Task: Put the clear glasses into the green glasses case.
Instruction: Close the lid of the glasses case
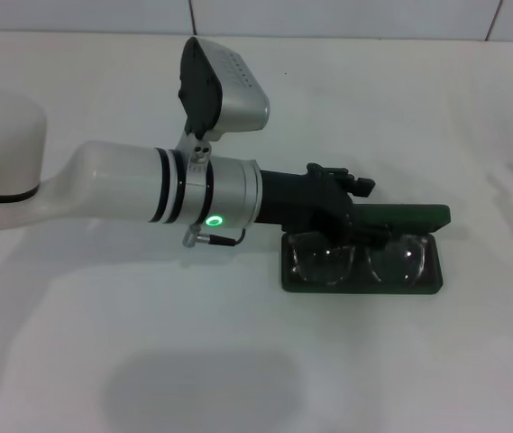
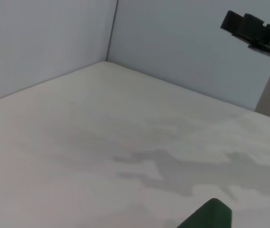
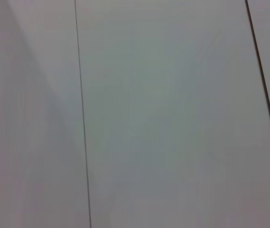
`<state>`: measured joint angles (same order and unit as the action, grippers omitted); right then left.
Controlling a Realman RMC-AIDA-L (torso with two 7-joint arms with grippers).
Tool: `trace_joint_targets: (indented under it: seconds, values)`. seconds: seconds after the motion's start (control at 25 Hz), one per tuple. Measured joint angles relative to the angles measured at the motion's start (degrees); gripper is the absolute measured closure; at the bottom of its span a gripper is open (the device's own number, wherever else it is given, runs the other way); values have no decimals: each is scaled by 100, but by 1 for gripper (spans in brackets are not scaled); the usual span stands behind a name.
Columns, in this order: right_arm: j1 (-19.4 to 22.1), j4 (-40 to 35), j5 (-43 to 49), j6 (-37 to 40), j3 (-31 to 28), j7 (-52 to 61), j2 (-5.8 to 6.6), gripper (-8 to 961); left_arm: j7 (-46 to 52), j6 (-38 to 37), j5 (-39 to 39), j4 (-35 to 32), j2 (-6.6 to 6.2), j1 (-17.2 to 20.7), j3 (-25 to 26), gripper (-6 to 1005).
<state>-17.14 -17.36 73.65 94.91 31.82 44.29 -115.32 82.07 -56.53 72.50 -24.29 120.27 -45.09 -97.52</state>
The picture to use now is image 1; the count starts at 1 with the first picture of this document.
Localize green glasses case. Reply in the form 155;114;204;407
279;202;453;298

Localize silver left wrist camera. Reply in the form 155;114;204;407
178;36;271;144

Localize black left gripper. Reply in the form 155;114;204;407
254;161;393;248

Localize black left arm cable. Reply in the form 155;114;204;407
180;224;247;250

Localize clear white glasses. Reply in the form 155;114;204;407
287;231;430;287

